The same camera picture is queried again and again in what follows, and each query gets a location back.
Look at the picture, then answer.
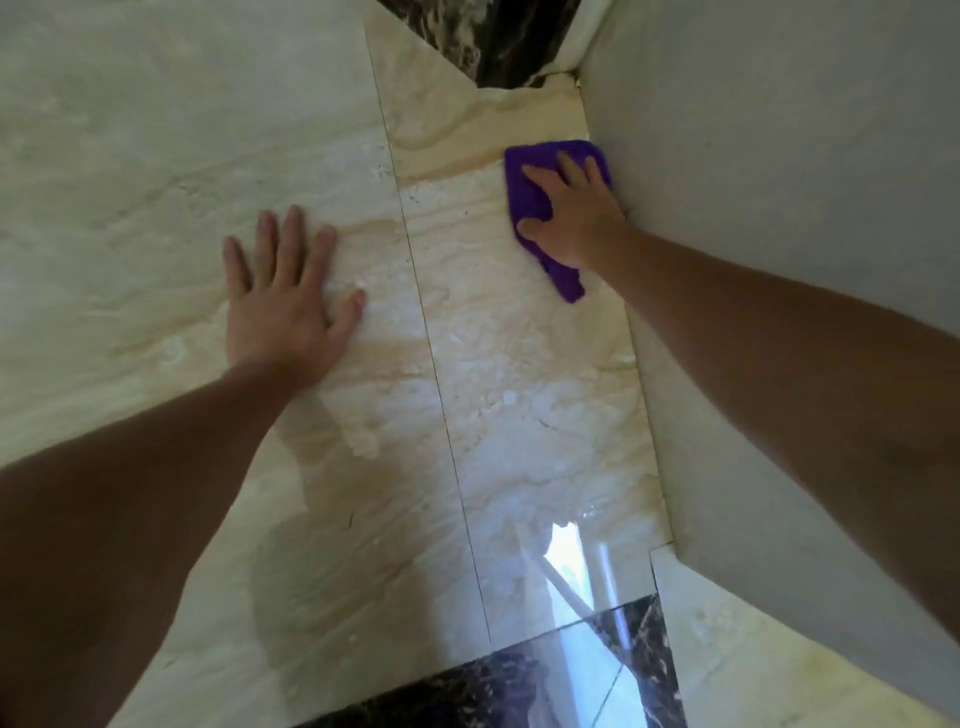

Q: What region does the person's left hand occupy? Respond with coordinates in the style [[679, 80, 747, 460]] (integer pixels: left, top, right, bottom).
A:
[[222, 204, 367, 385]]

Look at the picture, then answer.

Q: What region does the person's right hand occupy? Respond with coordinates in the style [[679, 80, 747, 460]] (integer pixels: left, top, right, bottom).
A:
[[517, 150, 633, 271]]

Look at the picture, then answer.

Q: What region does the purple cleaning cloth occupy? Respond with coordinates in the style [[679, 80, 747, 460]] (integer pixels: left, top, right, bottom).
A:
[[504, 139, 613, 304]]

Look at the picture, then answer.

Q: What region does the person's left forearm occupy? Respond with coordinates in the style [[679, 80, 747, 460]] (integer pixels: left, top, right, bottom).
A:
[[0, 358, 318, 728]]

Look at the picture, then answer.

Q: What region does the person's right forearm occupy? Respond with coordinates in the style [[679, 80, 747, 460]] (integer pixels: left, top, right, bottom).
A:
[[581, 227, 960, 646]]

